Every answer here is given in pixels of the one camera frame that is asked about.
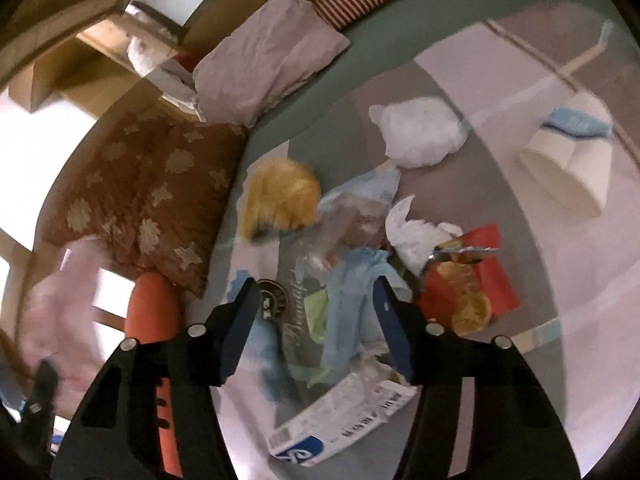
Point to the white cardboard box blue print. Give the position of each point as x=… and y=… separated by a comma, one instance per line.
x=325, y=425

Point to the wooden headboard cabinet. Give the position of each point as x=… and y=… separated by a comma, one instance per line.
x=75, y=45

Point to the clear plastic bag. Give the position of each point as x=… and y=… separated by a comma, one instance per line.
x=345, y=230

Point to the green bed sheet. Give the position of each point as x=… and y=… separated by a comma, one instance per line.
x=400, y=17

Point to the light blue plastic bag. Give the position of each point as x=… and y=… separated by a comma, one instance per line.
x=350, y=305

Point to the brown floral pillow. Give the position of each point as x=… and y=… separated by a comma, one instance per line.
x=145, y=190

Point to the patchwork striped blanket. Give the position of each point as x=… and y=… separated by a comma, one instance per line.
x=550, y=270

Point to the white cloth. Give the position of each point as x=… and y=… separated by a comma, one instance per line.
x=150, y=55

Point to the white crumpled tissue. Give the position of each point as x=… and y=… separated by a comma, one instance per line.
x=412, y=240
x=417, y=130

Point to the green paper scrap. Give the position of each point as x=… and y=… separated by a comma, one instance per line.
x=316, y=312

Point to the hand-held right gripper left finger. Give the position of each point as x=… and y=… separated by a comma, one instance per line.
x=239, y=332

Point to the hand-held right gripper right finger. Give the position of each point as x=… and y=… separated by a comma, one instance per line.
x=395, y=332

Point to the yellow snack bag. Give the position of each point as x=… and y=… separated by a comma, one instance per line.
x=282, y=195

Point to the light blue wrapper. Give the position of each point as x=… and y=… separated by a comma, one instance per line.
x=367, y=185

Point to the pink cloth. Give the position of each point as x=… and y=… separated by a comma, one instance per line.
x=65, y=310

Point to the orange carrot plush pillow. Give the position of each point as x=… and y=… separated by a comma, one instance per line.
x=152, y=310

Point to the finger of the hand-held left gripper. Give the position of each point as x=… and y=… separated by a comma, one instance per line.
x=42, y=390

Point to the white round device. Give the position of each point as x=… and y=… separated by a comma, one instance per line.
x=565, y=175

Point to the red snack bag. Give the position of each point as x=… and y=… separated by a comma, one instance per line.
x=485, y=280

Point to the pink pillow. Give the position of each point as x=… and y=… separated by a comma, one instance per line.
x=265, y=55

